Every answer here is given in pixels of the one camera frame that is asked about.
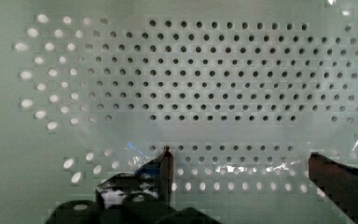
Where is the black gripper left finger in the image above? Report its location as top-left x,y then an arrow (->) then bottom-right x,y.
95,146 -> 174,208

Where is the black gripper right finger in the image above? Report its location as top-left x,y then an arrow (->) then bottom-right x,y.
308,152 -> 358,224

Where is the green plastic strainer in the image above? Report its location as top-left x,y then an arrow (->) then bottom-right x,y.
0,0 -> 358,224

